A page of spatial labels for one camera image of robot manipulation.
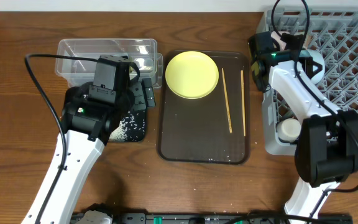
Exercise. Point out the white cup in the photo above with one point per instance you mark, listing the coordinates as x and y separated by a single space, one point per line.
288 130

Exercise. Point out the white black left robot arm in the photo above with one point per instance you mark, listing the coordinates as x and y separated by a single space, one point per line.
91 112

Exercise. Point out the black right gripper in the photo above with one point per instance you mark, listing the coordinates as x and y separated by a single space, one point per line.
293 40

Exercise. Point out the dark brown serving tray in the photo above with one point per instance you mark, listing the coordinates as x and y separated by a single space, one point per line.
197 130

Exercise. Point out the rice pile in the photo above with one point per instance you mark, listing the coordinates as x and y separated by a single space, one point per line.
131 128

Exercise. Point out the clear plastic waste bin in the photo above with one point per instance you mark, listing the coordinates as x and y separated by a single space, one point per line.
144 52

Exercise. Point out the wooden chopstick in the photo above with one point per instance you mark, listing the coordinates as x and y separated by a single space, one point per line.
243 103
226 101

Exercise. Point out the yellow plate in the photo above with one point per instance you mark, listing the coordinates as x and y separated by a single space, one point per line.
191 75

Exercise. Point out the light blue bowl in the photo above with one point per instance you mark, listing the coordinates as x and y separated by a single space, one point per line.
318 66

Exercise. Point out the black food waste tray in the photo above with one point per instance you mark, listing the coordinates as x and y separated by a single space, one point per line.
76 92

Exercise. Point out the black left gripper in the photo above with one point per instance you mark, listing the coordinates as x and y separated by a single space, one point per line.
143 94

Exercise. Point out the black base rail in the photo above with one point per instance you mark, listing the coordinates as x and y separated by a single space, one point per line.
101 213

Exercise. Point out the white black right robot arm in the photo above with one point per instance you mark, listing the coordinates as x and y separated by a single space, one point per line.
326 153

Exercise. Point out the grey dishwasher rack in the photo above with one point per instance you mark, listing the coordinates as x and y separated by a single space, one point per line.
334 33

